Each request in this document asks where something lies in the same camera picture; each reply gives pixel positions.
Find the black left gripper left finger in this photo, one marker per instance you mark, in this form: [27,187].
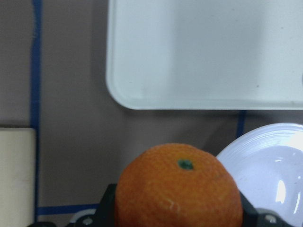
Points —
[104,214]

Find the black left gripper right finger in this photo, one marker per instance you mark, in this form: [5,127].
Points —
[250,214]

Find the orange fruit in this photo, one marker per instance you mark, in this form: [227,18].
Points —
[177,185]

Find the cream bear tray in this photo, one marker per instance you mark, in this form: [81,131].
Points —
[205,54]

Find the white round plate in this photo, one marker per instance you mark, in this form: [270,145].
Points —
[267,166]

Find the bamboo cutting board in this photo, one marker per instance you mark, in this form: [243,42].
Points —
[17,176]

